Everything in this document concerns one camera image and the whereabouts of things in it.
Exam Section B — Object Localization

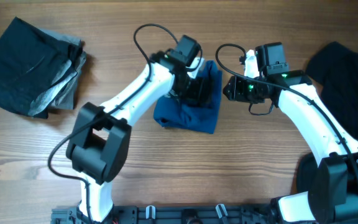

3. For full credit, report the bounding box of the dark green folded garment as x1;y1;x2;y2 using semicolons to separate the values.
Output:
0;17;84;119

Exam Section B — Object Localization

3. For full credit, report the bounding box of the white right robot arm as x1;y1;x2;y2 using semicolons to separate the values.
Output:
223;43;358;223

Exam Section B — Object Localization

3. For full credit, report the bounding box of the blue polo shirt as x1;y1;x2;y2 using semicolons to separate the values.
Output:
154;60;223;134

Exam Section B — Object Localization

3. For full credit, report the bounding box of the grey mesh garment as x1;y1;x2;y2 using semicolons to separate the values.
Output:
28;27;87;118

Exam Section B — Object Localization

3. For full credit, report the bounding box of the black garment pile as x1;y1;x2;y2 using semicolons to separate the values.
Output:
295;40;358;195

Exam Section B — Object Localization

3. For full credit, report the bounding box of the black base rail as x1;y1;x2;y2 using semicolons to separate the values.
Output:
50;203;291;224

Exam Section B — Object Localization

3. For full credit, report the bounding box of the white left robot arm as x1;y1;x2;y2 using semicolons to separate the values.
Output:
66;52;205;223

